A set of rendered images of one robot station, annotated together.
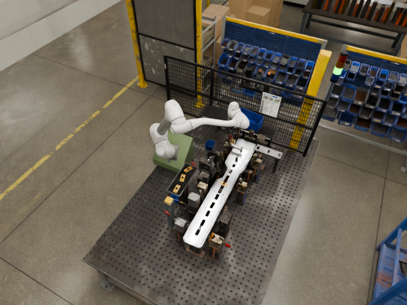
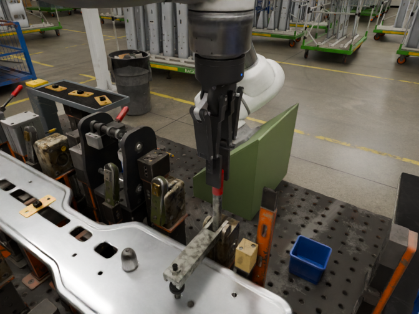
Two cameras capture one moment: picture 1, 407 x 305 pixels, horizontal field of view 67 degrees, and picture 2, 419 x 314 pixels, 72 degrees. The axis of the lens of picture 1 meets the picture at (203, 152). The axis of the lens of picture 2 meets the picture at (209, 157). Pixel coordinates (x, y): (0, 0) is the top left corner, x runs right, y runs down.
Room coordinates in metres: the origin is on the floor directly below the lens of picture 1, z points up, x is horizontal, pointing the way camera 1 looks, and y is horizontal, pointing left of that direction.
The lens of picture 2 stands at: (2.32, -0.72, 1.52)
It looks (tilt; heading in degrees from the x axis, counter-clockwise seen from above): 32 degrees down; 98
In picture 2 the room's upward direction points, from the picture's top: straight up
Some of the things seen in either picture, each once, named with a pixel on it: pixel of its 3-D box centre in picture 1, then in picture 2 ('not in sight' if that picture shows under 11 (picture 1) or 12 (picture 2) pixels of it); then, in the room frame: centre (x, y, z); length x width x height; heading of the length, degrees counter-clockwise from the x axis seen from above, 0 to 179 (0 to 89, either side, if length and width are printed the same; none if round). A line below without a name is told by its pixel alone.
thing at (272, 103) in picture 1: (270, 104); not in sight; (2.67, -0.73, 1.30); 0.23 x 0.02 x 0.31; 65
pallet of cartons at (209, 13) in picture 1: (225, 38); not in sight; (5.61, -0.38, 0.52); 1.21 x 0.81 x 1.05; 158
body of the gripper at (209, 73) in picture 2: not in sight; (219, 83); (2.28, -0.28, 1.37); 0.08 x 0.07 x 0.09; 65
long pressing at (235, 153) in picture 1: (223, 186); (32, 205); (1.77, -0.21, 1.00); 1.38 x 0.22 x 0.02; 155
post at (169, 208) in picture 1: (170, 213); (53, 135); (1.49, 0.30, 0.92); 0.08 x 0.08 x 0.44; 65
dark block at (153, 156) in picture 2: not in sight; (160, 215); (2.09, -0.11, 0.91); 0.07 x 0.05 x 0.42; 65
